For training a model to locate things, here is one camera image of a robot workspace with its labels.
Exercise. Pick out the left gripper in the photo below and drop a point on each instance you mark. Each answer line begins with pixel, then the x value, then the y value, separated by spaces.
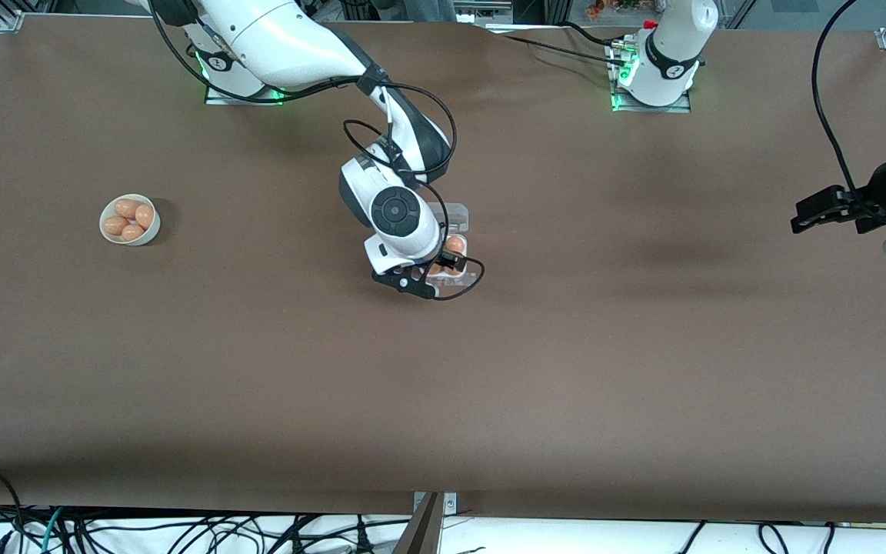
pixel 876 208

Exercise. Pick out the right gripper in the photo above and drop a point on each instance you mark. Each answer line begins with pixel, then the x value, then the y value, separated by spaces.
pixel 452 260

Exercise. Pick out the clear plastic egg box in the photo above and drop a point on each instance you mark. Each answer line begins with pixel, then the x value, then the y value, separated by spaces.
pixel 457 215

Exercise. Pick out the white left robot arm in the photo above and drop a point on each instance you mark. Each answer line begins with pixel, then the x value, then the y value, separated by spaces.
pixel 666 61

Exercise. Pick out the clear adhesive tape strip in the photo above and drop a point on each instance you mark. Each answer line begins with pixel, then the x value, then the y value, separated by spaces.
pixel 462 282

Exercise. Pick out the brown table cover sheet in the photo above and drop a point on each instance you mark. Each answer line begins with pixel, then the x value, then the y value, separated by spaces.
pixel 443 385

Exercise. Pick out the person in blue jeans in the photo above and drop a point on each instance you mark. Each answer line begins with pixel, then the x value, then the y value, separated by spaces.
pixel 416 9

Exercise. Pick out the grey power strip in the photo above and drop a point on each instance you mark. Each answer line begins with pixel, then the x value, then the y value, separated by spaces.
pixel 485 11

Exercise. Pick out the white round bowl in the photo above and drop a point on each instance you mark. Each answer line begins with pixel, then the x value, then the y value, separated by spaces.
pixel 150 236

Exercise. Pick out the orange background items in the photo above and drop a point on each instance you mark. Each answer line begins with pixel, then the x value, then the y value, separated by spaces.
pixel 597 9

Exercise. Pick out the small metal bracket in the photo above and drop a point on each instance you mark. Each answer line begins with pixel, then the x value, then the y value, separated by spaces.
pixel 451 504

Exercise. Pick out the grey camera mount pole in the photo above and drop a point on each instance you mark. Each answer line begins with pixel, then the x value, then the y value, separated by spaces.
pixel 421 535

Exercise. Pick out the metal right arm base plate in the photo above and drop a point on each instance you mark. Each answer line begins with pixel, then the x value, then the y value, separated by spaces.
pixel 216 98

